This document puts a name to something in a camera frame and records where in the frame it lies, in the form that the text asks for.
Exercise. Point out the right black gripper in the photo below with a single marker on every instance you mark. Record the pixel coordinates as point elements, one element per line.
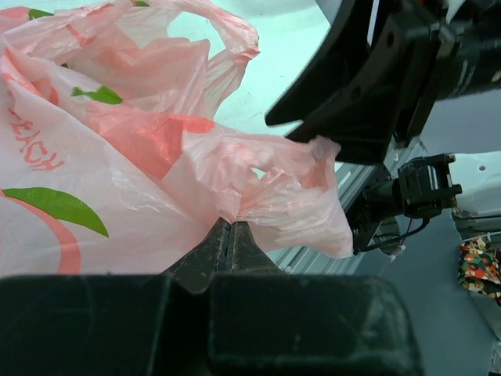
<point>465,60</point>

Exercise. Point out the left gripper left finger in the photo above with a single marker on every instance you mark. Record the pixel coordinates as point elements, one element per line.
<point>194,270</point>

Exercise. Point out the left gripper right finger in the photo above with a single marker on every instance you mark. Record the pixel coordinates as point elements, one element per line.
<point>244,254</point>

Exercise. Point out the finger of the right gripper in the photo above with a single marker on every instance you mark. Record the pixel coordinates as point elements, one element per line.
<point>346,72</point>

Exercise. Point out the pink plastic bag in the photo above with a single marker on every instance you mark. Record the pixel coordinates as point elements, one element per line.
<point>111,160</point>

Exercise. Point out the colourful patterned cloth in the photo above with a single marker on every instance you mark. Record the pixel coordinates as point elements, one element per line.
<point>479,267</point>

